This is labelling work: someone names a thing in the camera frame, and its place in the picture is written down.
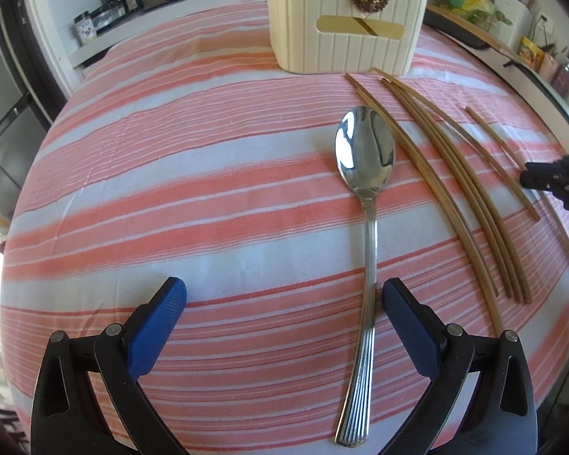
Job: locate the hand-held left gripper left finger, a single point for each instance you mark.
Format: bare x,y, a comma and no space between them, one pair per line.
159,327

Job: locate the black-lidded jar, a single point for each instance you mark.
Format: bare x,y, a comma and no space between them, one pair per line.
85,28

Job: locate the cream ribbed utensil holder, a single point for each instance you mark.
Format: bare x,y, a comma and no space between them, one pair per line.
303,33

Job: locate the pink jars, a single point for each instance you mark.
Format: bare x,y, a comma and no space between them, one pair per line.
559,73

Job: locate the steel spoon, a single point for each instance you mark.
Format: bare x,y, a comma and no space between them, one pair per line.
365,147

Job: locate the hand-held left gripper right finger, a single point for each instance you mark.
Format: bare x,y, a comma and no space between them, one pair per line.
410,327

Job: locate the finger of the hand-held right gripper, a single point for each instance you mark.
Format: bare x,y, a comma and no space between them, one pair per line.
540,181
564,167

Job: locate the pink striped tablecloth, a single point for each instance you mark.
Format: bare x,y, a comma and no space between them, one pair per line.
170,175

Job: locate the white knife block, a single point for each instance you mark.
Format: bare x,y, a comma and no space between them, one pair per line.
512,19

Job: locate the clear plastic bag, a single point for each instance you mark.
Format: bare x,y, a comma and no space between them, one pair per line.
474,4

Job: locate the black oblong object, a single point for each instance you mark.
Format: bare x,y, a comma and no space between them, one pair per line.
448,31

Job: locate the wooden cutting board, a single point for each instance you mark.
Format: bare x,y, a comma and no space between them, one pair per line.
474,31

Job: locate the grey refrigerator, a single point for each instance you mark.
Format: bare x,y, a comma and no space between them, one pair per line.
4,128

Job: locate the yellow packet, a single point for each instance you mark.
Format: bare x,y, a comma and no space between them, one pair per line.
531,53

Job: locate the spice jars and bottles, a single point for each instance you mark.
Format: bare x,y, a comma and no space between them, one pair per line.
109,15

